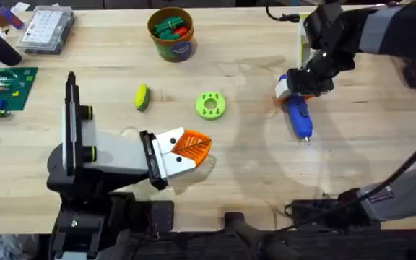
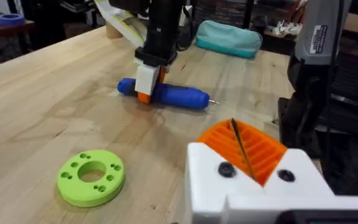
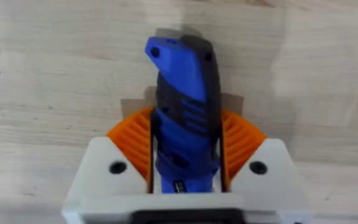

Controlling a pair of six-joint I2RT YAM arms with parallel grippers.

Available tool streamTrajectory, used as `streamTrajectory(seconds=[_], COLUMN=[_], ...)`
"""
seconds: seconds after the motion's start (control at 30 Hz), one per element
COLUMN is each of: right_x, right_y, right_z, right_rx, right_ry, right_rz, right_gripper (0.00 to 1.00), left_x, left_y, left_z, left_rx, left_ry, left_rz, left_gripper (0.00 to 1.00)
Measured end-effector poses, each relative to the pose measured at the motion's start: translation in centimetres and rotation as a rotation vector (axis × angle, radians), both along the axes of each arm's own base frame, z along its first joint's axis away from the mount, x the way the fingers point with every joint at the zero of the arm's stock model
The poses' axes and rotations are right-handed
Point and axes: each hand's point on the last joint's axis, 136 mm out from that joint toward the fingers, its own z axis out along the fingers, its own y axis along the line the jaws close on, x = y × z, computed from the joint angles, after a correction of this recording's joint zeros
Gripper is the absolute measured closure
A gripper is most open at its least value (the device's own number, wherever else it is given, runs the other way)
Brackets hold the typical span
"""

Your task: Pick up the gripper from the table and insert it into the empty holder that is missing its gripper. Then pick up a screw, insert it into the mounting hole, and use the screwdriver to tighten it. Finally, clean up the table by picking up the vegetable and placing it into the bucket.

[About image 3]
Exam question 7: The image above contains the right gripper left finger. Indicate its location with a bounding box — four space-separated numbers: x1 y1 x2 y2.
68 106 155 197

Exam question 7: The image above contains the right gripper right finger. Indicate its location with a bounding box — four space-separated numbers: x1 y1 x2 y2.
219 108 306 200

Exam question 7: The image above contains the blue electric screwdriver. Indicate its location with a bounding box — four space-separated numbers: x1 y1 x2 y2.
144 34 222 194

